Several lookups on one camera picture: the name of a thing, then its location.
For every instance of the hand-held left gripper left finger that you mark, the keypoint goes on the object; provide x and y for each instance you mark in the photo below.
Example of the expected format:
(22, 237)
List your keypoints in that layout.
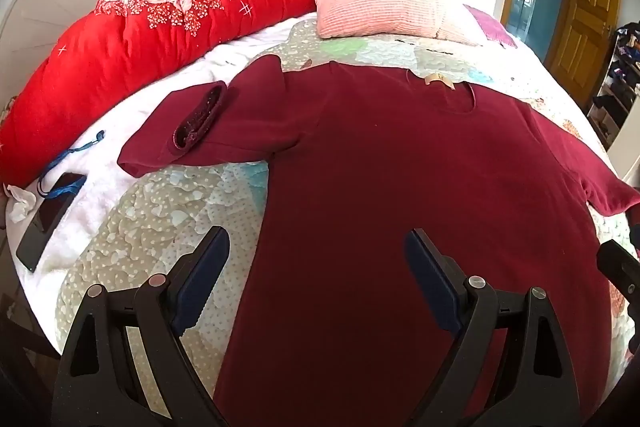
(200, 279)

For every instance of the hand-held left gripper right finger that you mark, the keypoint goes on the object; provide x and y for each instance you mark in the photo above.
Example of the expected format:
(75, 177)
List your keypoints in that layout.
(435, 282)

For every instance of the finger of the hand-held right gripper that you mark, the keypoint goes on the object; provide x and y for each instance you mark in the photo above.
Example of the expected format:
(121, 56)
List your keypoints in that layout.
(620, 269)

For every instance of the dark red long-sleeve shirt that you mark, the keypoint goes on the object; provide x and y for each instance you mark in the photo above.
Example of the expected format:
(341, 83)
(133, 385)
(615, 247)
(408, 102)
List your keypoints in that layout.
(375, 182)

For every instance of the patchwork quilted bedspread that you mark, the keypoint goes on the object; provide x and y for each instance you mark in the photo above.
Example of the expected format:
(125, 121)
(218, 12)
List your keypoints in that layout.
(165, 217)

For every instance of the black smartphone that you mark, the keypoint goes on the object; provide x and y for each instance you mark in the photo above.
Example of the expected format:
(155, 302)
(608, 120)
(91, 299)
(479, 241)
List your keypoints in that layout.
(47, 222)

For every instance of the cluttered storage rack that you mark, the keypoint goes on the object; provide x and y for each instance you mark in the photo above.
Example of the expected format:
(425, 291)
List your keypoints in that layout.
(617, 77)

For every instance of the white crumpled tissue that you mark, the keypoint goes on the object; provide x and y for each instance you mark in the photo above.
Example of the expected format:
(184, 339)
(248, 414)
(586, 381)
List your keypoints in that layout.
(20, 202)

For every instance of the wooden door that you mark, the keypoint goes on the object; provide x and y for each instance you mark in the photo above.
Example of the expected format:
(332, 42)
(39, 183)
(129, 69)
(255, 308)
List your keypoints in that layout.
(585, 22)

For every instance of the red floral quilt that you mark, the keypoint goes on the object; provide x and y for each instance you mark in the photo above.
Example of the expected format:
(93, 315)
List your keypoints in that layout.
(125, 37)

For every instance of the magenta cloth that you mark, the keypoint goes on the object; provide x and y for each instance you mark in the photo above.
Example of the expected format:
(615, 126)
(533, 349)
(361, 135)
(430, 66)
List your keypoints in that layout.
(490, 24)

